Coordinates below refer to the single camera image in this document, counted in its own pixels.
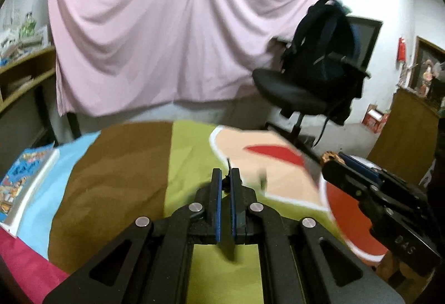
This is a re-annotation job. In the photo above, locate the wooden shelf unit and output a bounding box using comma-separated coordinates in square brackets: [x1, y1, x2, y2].
[0, 45, 80, 183]

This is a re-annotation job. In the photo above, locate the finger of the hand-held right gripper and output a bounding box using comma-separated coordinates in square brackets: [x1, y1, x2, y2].
[322, 160, 374, 202]
[339, 153, 386, 184]

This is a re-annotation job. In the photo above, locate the dark blue backpack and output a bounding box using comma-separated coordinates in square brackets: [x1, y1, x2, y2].
[280, 0, 364, 148]

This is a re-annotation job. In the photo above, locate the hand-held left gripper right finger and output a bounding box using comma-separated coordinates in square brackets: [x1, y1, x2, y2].
[229, 168, 406, 304]

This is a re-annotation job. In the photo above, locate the pink hanging sheet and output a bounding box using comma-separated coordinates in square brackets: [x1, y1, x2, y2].
[47, 0, 339, 117]

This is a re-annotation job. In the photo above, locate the framed picture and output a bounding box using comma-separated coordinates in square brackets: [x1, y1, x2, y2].
[407, 35, 445, 110]

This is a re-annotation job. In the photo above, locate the black office chair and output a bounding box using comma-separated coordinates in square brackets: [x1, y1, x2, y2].
[252, 15, 383, 151]

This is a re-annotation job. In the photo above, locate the wooden cabinet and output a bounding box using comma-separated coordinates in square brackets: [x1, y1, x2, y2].
[367, 88, 442, 183]

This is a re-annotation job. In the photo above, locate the colourful patchwork blanket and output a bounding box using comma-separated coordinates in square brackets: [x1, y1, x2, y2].
[0, 119, 383, 304]

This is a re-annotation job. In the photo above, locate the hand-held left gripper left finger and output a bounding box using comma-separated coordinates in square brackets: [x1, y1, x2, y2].
[42, 168, 223, 304]

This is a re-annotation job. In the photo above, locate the brown speckled scrap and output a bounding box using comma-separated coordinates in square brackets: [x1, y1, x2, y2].
[320, 151, 345, 165]

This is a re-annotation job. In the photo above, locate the colourful picture book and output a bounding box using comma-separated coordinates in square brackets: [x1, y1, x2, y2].
[0, 147, 60, 238]

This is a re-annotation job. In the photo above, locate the red cardboard box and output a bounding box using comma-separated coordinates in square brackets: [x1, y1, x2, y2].
[362, 104, 390, 134]

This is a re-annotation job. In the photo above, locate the red basin with white rim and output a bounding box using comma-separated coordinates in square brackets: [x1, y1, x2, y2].
[318, 154, 392, 263]

